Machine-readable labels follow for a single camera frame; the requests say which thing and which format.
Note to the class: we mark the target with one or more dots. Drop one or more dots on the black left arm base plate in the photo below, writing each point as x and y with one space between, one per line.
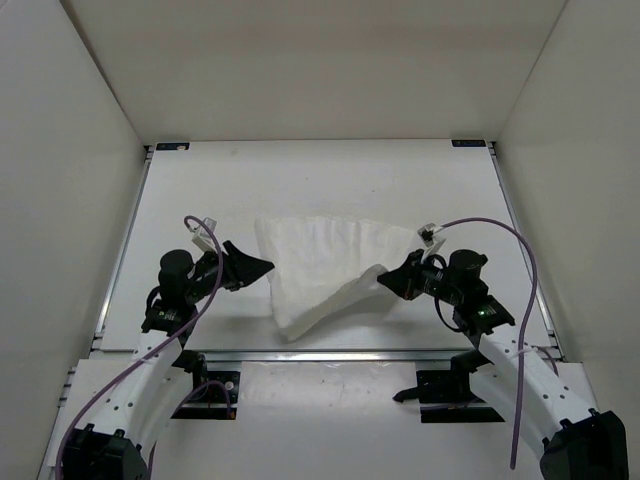
215 392

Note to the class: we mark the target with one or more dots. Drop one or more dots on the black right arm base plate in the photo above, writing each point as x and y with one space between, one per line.
445 396

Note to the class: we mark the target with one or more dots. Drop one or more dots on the white pleated skirt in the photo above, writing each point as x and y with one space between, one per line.
324 265

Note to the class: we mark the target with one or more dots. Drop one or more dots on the blue label sticker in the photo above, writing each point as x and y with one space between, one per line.
172 146
468 143

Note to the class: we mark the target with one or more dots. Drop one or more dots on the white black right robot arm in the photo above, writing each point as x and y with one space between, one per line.
569 436

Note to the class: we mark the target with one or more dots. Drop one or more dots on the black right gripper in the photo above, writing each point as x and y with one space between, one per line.
404 280

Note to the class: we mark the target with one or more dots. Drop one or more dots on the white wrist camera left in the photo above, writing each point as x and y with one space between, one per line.
201 234

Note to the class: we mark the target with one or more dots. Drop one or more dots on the blue label sticker left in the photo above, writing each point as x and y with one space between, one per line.
172 146

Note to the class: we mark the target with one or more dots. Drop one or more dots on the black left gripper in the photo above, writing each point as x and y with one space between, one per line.
242 268

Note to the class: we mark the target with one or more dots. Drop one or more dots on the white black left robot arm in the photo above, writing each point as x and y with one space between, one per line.
113 436

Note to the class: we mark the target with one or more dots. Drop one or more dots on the blue label sticker right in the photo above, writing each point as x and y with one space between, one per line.
468 143

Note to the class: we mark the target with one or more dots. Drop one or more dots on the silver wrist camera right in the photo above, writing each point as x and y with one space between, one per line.
431 239

